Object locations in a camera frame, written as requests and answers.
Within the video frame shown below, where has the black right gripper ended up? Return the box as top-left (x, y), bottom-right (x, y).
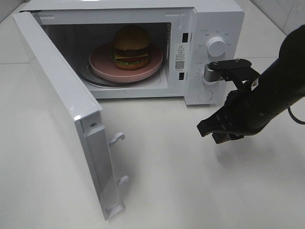
top-left (197, 83), bottom-right (267, 144)

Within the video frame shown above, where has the round door release button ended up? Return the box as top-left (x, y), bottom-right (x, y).
top-left (198, 90), bottom-right (213, 102)

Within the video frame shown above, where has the white microwave knob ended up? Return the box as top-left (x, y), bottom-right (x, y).
top-left (206, 35), bottom-right (226, 57)
top-left (202, 68), bottom-right (215, 85)

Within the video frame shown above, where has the burger with sesame bun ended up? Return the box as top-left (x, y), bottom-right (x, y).
top-left (112, 25), bottom-right (151, 71)

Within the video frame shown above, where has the white microwave door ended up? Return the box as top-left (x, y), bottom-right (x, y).
top-left (13, 12), bottom-right (129, 220)

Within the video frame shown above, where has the pink round plate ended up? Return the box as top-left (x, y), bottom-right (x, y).
top-left (89, 43), bottom-right (163, 83)

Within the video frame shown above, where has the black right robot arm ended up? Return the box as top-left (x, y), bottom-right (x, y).
top-left (197, 25), bottom-right (305, 144)

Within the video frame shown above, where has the warning label sticker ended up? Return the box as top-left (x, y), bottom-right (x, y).
top-left (174, 43), bottom-right (187, 71)

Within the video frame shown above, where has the white microwave oven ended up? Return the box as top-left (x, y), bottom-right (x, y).
top-left (19, 0), bottom-right (244, 105)

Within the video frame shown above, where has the glass microwave turntable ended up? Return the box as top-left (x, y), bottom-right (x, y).
top-left (77, 64), bottom-right (161, 87)

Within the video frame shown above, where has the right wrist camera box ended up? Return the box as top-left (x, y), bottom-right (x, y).
top-left (204, 58), bottom-right (260, 89)

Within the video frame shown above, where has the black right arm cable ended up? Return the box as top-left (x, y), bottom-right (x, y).
top-left (287, 106), bottom-right (305, 125)

